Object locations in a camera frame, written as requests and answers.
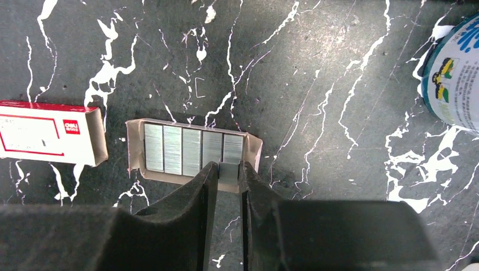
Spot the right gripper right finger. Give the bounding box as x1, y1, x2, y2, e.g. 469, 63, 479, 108
238, 161, 441, 270

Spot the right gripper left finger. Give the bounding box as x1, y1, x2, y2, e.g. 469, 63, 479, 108
1, 162, 219, 270

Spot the cardboard staple tray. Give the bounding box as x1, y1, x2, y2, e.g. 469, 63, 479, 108
125, 119, 263, 193

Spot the silver staple strip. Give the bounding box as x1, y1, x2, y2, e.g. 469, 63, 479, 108
182, 129, 201, 176
144, 123, 164, 172
219, 134, 243, 186
163, 126, 182, 175
202, 131, 223, 167

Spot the small red white staple box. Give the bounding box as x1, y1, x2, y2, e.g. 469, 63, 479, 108
1, 100, 108, 167

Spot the round patterned tape roll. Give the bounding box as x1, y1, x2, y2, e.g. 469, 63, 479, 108
422, 14, 478, 137

